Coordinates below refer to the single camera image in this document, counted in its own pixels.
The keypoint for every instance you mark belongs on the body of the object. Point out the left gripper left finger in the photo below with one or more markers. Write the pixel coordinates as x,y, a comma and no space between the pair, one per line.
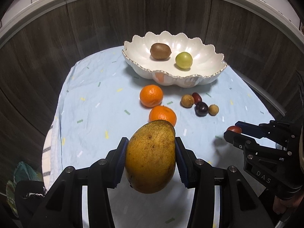
62,204

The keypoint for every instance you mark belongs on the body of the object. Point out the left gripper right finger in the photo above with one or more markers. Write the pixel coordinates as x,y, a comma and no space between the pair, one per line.
239,206

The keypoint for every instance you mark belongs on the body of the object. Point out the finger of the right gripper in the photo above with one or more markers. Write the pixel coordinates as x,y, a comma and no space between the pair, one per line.
251,130
247,144

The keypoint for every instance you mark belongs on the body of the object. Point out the red cherry tomato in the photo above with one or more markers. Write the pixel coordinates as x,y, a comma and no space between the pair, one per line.
235,129

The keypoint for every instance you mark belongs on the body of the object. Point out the brown longan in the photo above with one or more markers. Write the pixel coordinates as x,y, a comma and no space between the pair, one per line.
187,101
213,110

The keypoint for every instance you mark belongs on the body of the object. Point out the dark purple plum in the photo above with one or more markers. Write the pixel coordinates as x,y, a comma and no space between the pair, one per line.
201,109

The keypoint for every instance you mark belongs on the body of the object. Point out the orange tangerine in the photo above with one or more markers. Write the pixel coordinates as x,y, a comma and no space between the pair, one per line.
151,95
161,112

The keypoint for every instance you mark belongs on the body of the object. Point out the yellow mango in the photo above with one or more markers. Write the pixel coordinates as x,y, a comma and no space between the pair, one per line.
150,157

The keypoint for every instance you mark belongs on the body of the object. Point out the person right hand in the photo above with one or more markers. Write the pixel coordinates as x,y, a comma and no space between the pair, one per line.
280,206

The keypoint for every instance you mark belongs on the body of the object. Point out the checkered white towel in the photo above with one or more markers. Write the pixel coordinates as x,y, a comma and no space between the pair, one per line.
50,166

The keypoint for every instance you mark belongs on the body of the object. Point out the dark red grape tomato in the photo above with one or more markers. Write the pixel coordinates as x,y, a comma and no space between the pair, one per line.
197,98

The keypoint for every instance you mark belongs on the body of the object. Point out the green round fruit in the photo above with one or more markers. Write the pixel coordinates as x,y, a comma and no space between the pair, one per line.
184,60

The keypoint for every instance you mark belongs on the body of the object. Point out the white scalloped ceramic bowl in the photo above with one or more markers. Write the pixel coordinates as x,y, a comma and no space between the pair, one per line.
206,67

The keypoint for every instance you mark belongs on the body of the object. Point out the light blue patterned tablecloth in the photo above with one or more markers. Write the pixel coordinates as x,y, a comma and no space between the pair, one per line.
99,104

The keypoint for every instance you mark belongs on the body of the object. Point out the brown kiwi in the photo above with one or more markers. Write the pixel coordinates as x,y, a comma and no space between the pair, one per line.
160,51

